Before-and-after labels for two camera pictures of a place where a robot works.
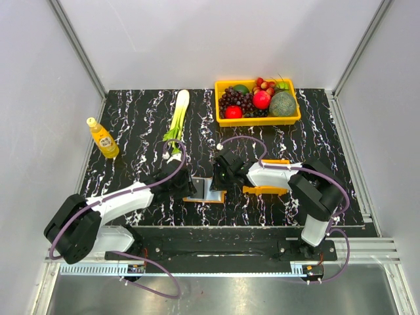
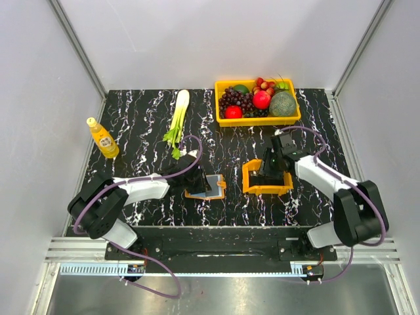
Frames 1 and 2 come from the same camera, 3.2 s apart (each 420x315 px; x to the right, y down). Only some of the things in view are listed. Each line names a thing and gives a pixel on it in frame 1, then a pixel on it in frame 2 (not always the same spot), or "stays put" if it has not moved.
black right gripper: x=216 y=184 -> x=268 y=153
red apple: x=261 y=99 stays put
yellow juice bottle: x=107 y=144 stays put
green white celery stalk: x=174 y=132 stays put
